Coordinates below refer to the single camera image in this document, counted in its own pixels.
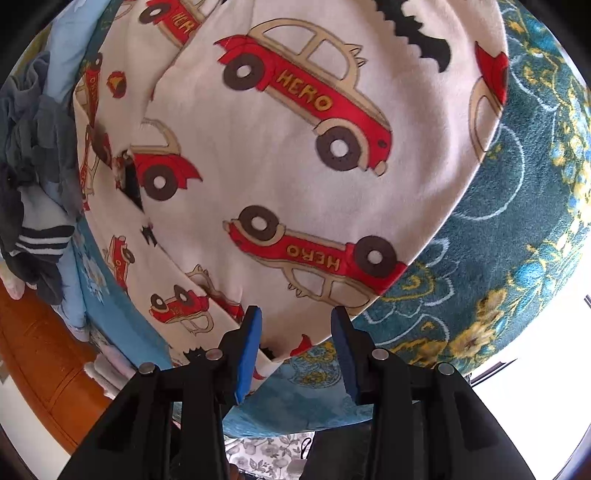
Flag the teal floral blanket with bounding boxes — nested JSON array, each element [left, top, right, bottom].
[[69, 0, 591, 439]]

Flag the grey floral cloth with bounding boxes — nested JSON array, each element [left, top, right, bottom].
[[226, 431, 319, 474]]

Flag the cream car print pants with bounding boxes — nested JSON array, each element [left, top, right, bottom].
[[71, 0, 511, 381]]

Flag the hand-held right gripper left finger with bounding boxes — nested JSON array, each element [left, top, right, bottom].
[[58, 305, 263, 480]]

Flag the white pink folded cloth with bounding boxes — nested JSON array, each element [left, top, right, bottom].
[[85, 344, 139, 400]]

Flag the black white striped garment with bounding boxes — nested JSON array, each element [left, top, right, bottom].
[[0, 222, 77, 305]]

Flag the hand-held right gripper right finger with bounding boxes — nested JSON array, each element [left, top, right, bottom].
[[331, 307, 536, 480]]

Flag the blue grey garment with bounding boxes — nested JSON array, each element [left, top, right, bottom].
[[0, 51, 83, 217]]

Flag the orange wooden headboard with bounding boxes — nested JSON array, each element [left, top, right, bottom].
[[0, 281, 121, 455]]

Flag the blue daisy print duvet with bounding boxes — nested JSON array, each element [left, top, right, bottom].
[[9, 0, 116, 342]]

